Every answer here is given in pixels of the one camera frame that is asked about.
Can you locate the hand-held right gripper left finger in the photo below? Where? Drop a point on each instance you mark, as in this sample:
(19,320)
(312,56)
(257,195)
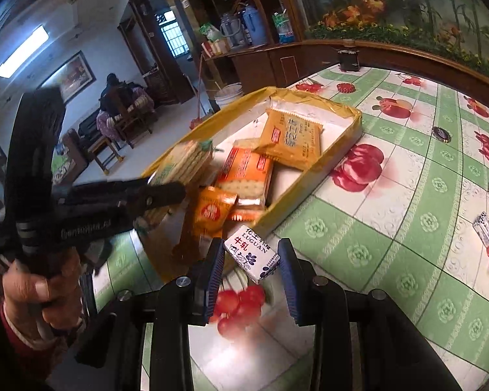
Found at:
(214,277)

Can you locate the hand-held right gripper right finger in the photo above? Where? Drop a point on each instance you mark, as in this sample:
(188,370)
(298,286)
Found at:
(289,277)

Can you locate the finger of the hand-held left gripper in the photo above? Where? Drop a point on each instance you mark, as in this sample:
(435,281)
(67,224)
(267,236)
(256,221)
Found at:
(163,193)

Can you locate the yellow green cracker pack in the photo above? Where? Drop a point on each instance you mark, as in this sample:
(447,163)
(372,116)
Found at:
(157,216)
(183,167)

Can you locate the small orange snack packet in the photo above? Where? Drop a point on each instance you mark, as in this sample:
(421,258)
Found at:
(212,211)

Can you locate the orange red cracker pack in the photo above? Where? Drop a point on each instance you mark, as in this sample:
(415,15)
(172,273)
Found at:
(244,175)

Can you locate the orange cheese cracker packet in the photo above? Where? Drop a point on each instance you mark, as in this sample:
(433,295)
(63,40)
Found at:
(291,138)

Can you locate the white tray with yellow tape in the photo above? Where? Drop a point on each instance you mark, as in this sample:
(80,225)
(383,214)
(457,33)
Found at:
(342,124)

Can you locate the person's left forearm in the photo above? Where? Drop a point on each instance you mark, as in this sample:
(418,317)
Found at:
(20,350)

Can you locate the person's left hand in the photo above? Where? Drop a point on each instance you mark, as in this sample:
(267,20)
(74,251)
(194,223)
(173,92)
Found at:
(36,289)

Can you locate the wooden stool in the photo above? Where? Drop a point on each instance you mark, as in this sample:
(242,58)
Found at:
(102,146)

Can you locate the red broom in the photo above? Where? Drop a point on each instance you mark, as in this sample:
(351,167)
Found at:
(195,123)

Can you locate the wooden chair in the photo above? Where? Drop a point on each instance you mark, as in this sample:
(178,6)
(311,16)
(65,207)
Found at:
(136,120)

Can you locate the ceiling light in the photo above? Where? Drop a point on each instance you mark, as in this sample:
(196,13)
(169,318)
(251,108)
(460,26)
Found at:
(22,51)

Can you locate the white plastic bucket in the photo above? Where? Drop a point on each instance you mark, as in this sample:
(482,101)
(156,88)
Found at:
(228,95)

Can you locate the tall wooden display cabinet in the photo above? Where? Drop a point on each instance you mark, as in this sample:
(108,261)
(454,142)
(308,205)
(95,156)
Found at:
(146,57)

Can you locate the green fruit print tablecloth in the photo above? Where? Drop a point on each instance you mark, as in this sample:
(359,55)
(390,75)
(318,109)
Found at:
(411,211)

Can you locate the red yellow box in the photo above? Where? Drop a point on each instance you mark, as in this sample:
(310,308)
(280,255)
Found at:
(216,47)

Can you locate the barred window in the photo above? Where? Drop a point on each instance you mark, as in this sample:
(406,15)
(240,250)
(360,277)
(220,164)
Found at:
(174,36)

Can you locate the green white bag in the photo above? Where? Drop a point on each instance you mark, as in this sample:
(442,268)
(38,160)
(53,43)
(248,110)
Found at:
(209,31)

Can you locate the grey thermos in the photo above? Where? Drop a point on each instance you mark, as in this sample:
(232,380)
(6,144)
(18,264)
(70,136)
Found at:
(232,30)

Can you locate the blue thermos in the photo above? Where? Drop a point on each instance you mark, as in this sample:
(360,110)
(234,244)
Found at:
(254,24)

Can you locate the metal bottle cap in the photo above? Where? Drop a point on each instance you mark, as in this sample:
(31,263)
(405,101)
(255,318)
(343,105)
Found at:
(440,134)

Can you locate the dark glass bottle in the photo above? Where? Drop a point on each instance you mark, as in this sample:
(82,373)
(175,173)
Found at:
(348,59)

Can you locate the glass panel with artificial flowers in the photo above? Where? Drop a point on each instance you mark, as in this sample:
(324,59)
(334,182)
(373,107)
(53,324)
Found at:
(371,4)

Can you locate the framed wall painting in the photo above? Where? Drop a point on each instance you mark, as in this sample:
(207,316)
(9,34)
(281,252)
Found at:
(75,75)

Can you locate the wooden wall cabinet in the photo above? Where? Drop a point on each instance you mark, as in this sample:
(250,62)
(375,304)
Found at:
(269,65)

